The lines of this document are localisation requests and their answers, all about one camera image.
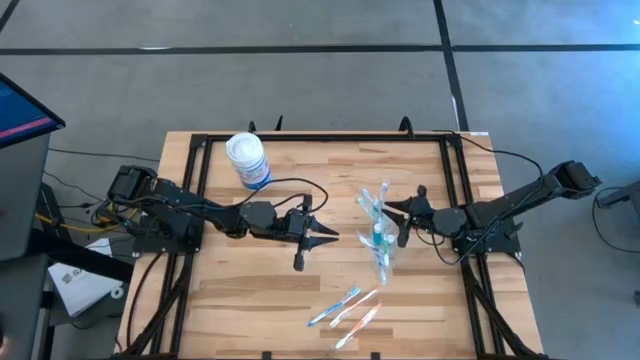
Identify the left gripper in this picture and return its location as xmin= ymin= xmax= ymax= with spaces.
xmin=276 ymin=193 xmax=341 ymax=272

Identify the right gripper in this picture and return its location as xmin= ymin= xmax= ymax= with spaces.
xmin=382 ymin=184 xmax=436 ymax=249

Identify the clear acrylic organizer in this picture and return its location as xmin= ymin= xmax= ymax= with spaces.
xmin=368 ymin=212 xmax=401 ymax=274

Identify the white disinfecting wipes canister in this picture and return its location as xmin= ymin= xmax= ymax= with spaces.
xmin=224 ymin=131 xmax=274 ymax=193

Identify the grey stand leg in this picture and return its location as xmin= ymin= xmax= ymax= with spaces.
xmin=596 ymin=178 xmax=640 ymax=210

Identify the white paper box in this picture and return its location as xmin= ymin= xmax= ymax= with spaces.
xmin=47 ymin=237 xmax=125 ymax=318

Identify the dark grey desk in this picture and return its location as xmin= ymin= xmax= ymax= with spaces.
xmin=0 ymin=254 xmax=51 ymax=360

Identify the blue screen monitor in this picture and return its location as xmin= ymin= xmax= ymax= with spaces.
xmin=0 ymin=72 xmax=67 ymax=151

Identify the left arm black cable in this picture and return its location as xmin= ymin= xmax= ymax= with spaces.
xmin=234 ymin=177 xmax=330 ymax=214

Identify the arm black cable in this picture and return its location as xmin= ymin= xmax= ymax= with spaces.
xmin=432 ymin=128 xmax=546 ymax=181
xmin=234 ymin=177 xmax=330 ymax=214

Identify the black aluminium table frame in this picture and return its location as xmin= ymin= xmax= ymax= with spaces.
xmin=114 ymin=115 xmax=546 ymax=360

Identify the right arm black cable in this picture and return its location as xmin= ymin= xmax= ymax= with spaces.
xmin=432 ymin=128 xmax=546 ymax=181

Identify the black floor cable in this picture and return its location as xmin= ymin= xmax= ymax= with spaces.
xmin=591 ymin=185 xmax=640 ymax=255
xmin=47 ymin=146 xmax=161 ymax=164

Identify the yellow cable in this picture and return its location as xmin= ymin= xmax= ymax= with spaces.
xmin=34 ymin=199 xmax=146 ymax=235

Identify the black desk leg frame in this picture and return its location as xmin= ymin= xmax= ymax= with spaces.
xmin=27 ymin=227 xmax=136 ymax=286

